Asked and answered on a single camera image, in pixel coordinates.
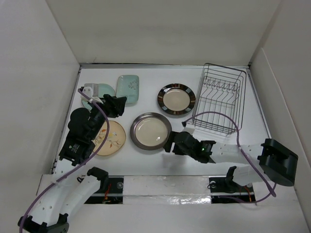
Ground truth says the teal round flower plate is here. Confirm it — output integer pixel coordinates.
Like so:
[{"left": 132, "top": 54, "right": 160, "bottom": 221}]
[{"left": 85, "top": 83, "right": 115, "bottom": 99}]

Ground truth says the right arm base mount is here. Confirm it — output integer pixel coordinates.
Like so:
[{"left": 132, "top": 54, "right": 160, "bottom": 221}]
[{"left": 207, "top": 176, "right": 256, "bottom": 204}]

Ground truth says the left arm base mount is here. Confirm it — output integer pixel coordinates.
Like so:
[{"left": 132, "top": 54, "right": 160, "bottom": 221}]
[{"left": 85, "top": 176, "right": 124, "bottom": 204}]

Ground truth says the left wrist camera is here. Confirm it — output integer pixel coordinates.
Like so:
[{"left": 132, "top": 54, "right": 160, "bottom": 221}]
[{"left": 78, "top": 83, "right": 104, "bottom": 104}]

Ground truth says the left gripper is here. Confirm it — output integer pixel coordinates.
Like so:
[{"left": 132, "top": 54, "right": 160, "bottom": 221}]
[{"left": 88, "top": 94, "right": 126, "bottom": 140}]

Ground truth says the tan round bird plate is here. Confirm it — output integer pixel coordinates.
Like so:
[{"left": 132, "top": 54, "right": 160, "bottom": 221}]
[{"left": 93, "top": 120, "right": 126, "bottom": 156}]

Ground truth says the striped rim round plate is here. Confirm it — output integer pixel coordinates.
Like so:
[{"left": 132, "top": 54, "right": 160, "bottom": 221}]
[{"left": 157, "top": 83, "right": 196, "bottom": 116}]

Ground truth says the wire dish rack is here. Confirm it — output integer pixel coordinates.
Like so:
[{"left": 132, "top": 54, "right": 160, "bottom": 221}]
[{"left": 192, "top": 63, "right": 247, "bottom": 134}]

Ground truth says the grey rim cream plate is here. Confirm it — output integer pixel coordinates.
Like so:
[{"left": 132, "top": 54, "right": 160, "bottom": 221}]
[{"left": 130, "top": 112, "right": 172, "bottom": 150}]

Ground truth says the foil tape strip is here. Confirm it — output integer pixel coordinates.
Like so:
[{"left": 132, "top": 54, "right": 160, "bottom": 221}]
[{"left": 122, "top": 176, "right": 211, "bottom": 205}]

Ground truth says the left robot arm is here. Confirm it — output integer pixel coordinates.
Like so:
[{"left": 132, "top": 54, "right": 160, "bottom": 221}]
[{"left": 17, "top": 94, "right": 127, "bottom": 233}]

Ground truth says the teal rectangular divided plate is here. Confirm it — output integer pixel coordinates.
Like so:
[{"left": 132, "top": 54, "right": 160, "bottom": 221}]
[{"left": 116, "top": 75, "right": 139, "bottom": 104}]

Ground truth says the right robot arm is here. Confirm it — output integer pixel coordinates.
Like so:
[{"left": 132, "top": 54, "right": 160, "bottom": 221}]
[{"left": 163, "top": 132, "right": 298, "bottom": 191}]

